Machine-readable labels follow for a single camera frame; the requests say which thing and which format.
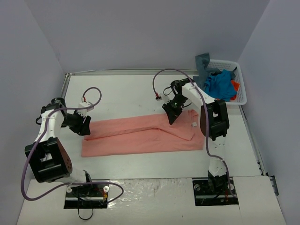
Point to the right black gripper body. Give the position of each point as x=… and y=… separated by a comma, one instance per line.
x=173, y=110

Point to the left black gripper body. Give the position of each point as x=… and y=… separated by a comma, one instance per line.
x=78, y=123

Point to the pink t shirt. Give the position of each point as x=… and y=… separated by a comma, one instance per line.
x=143, y=134

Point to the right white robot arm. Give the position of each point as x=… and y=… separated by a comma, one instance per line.
x=213, y=121

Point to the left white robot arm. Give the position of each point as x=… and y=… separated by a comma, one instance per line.
x=50, y=161

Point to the grey t shirt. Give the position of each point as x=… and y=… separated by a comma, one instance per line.
x=202, y=62

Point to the blue t shirt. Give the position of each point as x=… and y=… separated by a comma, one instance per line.
x=225, y=75

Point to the white plastic basket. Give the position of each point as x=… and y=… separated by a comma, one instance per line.
x=231, y=65

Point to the orange t shirt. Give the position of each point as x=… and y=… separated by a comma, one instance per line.
x=224, y=90

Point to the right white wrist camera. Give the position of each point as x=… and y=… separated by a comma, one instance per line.
x=164, y=99

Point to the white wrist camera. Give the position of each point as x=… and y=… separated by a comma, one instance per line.
x=84, y=106
x=164, y=99

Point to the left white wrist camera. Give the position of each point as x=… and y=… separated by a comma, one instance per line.
x=84, y=106

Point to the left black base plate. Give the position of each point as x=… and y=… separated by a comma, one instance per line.
x=86, y=197

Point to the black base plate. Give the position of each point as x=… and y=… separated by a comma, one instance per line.
x=205, y=196
x=86, y=197

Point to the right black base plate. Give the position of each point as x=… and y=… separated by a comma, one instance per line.
x=205, y=196

